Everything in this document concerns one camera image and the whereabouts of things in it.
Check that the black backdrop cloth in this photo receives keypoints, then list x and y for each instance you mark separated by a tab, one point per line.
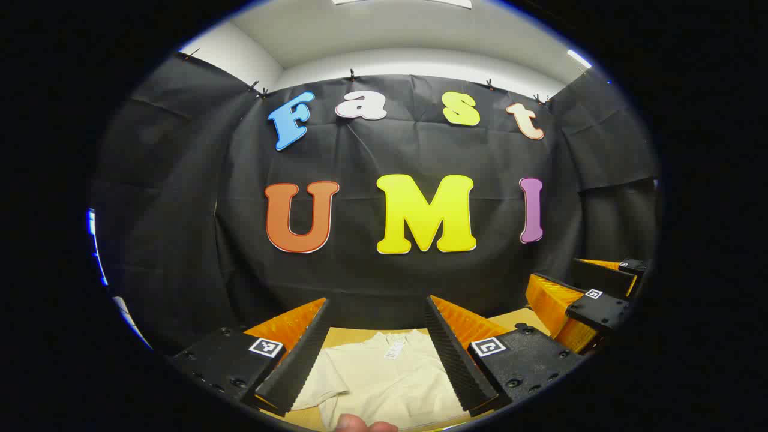
390	150

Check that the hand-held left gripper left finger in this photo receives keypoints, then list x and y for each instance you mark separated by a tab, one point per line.
300	360

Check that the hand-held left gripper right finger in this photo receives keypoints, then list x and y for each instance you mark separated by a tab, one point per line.
459	366

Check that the row of black cloth clips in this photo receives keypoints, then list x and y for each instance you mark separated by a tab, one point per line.
352	75

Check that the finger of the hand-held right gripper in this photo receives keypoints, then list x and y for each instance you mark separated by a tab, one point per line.
603	277
600	312

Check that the ceiling light panel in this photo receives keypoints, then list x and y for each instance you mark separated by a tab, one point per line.
579	58

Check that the cream t-shirt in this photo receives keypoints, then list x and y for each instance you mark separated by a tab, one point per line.
384	378

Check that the computer monitor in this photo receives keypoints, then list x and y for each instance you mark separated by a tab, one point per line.
90	222

